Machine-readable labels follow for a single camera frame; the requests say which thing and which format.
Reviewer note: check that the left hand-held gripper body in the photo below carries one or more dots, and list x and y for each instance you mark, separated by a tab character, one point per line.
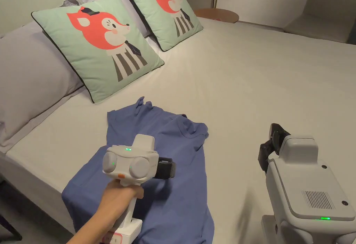
130	163

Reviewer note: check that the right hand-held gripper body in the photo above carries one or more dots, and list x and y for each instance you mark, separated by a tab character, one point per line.
303	194

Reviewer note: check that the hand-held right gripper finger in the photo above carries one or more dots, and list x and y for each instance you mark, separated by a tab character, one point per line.
264	157
279	129

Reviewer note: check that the blue t-shirt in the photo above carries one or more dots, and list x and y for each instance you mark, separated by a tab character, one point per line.
178	199

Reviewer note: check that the person's left forearm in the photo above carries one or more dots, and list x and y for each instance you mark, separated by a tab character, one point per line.
89	231

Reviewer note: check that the person's left hand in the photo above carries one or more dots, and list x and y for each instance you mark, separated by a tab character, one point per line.
116	199

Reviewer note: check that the bed with beige sheet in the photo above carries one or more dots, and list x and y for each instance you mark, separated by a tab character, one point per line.
239	88

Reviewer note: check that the large fox print cushion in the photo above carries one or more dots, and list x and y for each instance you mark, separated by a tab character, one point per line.
94	46

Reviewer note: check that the large grey pillow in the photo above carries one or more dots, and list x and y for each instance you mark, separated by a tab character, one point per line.
30	80

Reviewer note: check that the small fox print cushion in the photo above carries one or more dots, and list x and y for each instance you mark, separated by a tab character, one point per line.
169	10

